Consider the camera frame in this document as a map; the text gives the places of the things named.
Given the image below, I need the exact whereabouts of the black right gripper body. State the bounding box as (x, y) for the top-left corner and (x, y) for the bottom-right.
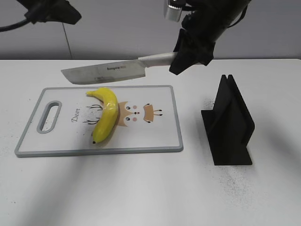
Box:
(174, 0), (249, 62)

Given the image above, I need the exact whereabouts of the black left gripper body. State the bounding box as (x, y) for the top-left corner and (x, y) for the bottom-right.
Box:
(17, 0), (81, 25)

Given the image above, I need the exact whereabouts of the black knife stand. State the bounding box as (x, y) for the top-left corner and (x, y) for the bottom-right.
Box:
(201, 74), (255, 166)

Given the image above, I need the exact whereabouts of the knife with white handle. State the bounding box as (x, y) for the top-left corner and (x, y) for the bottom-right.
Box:
(61, 52), (176, 85)

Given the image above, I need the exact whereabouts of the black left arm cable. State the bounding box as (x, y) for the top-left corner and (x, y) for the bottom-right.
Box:
(0, 18), (31, 32)

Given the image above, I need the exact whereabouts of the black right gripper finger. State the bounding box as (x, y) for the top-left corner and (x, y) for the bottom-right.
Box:
(169, 51), (211, 75)

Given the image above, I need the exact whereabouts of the white grey-rimmed cutting board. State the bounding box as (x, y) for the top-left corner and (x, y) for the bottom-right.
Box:
(15, 85), (183, 157)

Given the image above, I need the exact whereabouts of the yellow plastic banana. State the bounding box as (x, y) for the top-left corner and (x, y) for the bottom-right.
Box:
(86, 88), (119, 144)

